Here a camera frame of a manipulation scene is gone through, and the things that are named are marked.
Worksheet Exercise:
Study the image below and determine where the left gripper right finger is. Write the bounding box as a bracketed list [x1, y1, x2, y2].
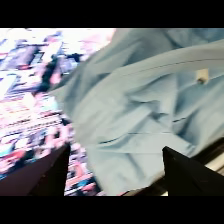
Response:
[162, 146, 224, 197]

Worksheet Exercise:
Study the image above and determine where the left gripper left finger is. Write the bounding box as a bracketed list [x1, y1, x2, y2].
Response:
[0, 143, 72, 197]

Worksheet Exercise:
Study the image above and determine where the light blue shirt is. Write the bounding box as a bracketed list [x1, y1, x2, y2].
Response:
[49, 28, 224, 197]

